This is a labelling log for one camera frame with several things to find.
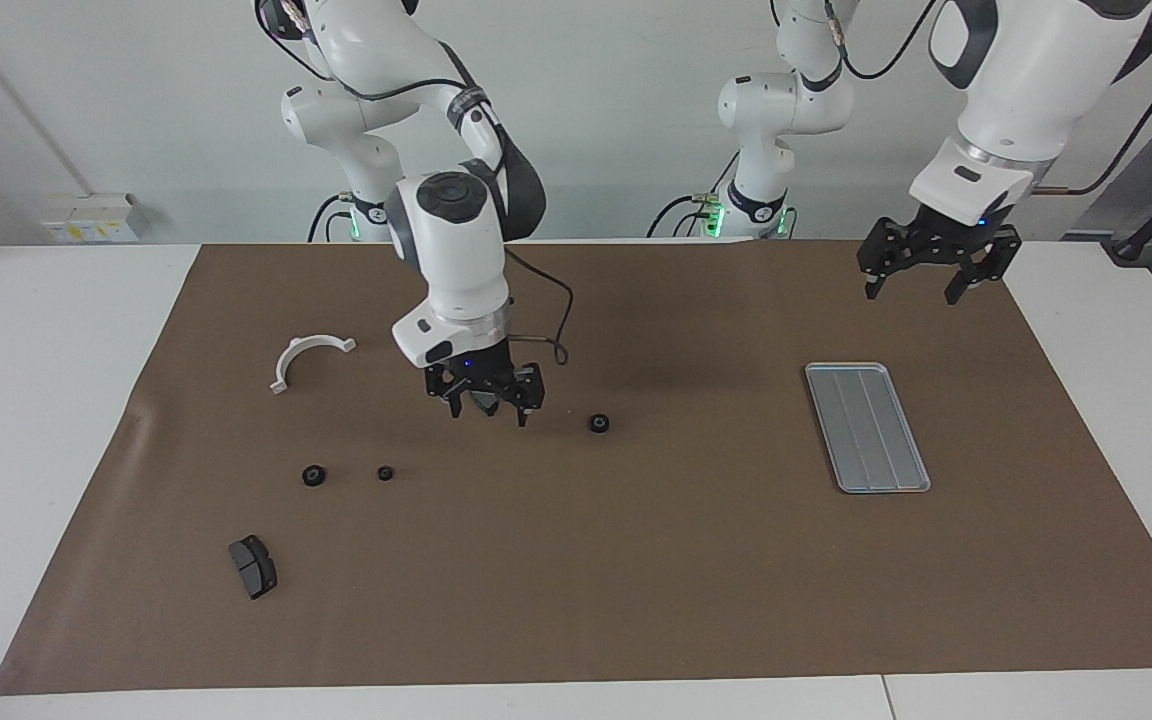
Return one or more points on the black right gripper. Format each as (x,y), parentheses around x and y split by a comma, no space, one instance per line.
(481,368)

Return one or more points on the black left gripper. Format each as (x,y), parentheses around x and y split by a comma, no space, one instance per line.
(936,243)

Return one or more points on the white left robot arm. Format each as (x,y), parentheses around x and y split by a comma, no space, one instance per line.
(1016,80)

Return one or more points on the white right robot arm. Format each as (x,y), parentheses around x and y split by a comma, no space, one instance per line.
(456,240)

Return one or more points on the silver ribbed metal tray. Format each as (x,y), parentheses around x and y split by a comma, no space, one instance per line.
(866,428)

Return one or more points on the brown table mat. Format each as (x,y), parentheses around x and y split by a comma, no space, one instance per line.
(636,560)

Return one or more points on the short dark brake pad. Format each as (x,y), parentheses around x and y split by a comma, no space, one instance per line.
(253,567)

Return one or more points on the white curved plastic bracket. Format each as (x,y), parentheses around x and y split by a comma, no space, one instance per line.
(296,349)

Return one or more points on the white wall socket box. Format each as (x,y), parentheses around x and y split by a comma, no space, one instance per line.
(91,220)

